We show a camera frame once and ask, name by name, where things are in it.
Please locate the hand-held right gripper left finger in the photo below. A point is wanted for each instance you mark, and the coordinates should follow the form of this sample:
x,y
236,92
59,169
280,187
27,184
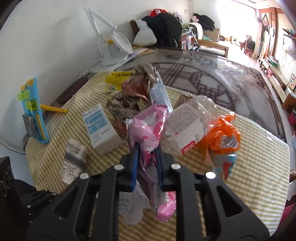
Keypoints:
x,y
134,166

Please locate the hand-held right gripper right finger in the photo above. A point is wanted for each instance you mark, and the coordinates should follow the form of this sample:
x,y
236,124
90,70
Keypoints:
x,y
159,166

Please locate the pink plastic bag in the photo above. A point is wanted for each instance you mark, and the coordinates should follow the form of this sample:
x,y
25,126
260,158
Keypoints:
x,y
148,125

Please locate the reddish newspaper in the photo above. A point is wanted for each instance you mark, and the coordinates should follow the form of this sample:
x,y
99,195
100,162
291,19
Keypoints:
x,y
138,85

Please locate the white and blue carton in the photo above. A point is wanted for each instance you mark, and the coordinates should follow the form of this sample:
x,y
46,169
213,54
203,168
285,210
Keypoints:
x,y
101,129

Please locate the clear plastic bottle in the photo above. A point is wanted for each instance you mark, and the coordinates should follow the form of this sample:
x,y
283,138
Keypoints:
x,y
185,122

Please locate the patterned paper cup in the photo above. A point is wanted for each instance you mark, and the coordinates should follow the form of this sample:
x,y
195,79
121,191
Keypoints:
x,y
74,160

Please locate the crumpled grey newspaper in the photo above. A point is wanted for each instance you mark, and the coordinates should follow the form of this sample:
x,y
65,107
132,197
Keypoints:
x,y
122,106

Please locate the orange snack wrapper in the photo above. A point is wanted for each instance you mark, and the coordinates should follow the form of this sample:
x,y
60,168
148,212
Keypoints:
x,y
219,136

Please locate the brown patterned card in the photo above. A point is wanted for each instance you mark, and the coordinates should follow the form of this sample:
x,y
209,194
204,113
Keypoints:
x,y
182,99

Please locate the blue and white wrapper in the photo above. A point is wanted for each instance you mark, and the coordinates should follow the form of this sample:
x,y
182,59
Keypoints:
x,y
159,92

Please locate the yellow checked table mat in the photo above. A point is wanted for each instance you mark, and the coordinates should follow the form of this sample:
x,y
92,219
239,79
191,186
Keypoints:
x,y
242,139

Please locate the yellow medicine box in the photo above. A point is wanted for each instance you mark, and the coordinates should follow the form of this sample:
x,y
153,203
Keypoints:
x,y
114,80

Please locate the yellow plastic bar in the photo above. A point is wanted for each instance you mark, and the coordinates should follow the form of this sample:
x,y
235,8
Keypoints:
x,y
54,108

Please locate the blue plastic stand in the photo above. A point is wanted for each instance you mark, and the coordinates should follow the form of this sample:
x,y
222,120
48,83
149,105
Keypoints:
x,y
34,97

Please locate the white desk lamp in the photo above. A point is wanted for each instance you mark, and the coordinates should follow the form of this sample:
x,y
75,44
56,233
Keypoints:
x,y
120,44

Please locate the white plastic bag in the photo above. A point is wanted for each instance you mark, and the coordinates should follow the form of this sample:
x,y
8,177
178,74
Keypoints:
x,y
145,37

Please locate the wooden bench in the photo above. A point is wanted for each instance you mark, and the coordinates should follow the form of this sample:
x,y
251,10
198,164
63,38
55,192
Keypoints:
x,y
215,46

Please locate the black and white bag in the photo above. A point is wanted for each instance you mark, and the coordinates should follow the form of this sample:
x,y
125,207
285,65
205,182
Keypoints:
x,y
166,27

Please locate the wooden cabinet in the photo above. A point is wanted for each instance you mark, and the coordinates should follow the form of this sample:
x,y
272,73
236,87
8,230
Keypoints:
x,y
277,83

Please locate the black jacket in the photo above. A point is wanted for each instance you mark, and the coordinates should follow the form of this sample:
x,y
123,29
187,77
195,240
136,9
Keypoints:
x,y
204,22

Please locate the red cloth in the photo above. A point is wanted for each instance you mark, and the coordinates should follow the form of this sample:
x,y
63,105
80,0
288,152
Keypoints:
x,y
159,12

